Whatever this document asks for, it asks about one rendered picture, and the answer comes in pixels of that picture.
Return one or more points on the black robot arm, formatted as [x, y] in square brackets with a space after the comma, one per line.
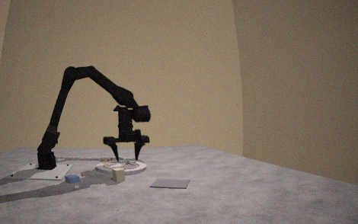
[46, 158]

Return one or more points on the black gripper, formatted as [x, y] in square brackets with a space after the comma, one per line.
[111, 141]

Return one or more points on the blue rectangular block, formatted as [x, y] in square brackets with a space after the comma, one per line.
[73, 178]

